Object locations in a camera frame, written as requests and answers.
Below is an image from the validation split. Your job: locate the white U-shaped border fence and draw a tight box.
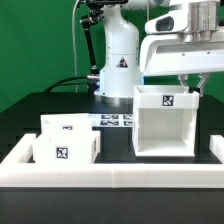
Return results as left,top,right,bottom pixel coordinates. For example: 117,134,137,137
0,134,224,188

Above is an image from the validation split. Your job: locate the white front drawer tray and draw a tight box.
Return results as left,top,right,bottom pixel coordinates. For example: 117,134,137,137
32,131,100,164

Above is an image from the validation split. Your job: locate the white drawer cabinet box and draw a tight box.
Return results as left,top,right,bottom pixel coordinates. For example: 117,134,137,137
132,85,200,157

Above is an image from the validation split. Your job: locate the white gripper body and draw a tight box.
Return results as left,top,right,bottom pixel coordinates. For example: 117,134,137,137
139,0,224,76

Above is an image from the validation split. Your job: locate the black cable bundle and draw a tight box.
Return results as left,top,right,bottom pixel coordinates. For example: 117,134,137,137
43,75,101,94

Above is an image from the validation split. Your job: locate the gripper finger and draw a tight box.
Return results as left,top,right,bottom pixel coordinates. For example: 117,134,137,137
178,74,188,87
197,73,210,94

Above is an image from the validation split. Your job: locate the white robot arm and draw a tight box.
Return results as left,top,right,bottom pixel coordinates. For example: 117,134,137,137
86,0,224,102

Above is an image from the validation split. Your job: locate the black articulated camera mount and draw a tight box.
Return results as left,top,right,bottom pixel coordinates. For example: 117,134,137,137
80,0,128,76

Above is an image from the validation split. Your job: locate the white drawer tray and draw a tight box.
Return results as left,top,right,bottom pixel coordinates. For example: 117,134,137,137
41,113,92,134
32,131,100,164

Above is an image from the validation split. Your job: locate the white hanging cable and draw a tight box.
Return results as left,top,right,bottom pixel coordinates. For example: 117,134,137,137
71,0,82,94

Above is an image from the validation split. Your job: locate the paper sheet with markers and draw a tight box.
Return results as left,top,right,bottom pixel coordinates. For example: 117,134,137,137
89,114,133,128

